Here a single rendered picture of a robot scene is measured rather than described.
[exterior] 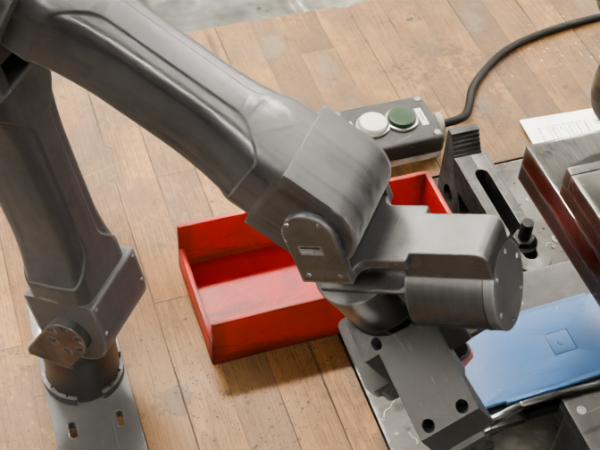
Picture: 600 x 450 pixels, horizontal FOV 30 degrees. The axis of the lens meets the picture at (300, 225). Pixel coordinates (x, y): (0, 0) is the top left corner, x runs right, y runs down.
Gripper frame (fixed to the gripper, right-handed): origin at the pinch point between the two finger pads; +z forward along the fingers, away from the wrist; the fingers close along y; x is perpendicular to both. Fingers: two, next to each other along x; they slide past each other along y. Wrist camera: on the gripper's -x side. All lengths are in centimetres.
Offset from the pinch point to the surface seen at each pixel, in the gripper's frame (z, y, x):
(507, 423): 2.9, 1.2, -5.3
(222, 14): 109, -26, 167
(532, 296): 7.2, 7.7, 5.2
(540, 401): 4.1, 4.2, -4.6
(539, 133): 23.3, 16.6, 29.8
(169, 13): 103, -37, 171
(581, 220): -10.0, 13.9, -0.6
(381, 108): 12.8, 4.0, 36.0
